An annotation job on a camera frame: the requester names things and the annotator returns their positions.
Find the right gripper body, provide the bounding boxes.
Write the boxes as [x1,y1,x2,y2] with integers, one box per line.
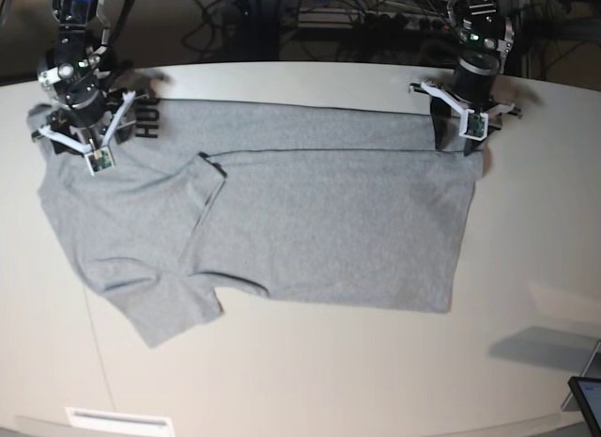
[49,87,158,155]

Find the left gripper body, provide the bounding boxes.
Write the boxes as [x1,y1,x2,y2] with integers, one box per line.
[429,51,506,133]

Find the grey T-shirt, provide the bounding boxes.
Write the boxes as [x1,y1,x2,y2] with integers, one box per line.
[37,100,484,347]

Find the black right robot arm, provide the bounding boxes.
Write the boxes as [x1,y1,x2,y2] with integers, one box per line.
[28,0,154,172]

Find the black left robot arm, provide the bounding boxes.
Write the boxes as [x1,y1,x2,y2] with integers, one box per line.
[426,0,519,156]

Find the black power strip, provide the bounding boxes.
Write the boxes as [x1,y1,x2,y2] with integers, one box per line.
[297,8,451,34]

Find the white label strip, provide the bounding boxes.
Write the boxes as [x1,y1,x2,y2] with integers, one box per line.
[65,407,176,436]

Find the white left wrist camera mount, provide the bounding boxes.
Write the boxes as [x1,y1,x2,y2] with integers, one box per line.
[409,79,523,142]

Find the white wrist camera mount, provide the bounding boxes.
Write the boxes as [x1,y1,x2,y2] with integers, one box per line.
[409,79,523,142]
[27,88,146,174]

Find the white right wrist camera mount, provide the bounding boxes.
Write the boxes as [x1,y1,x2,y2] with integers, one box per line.
[27,88,146,174]

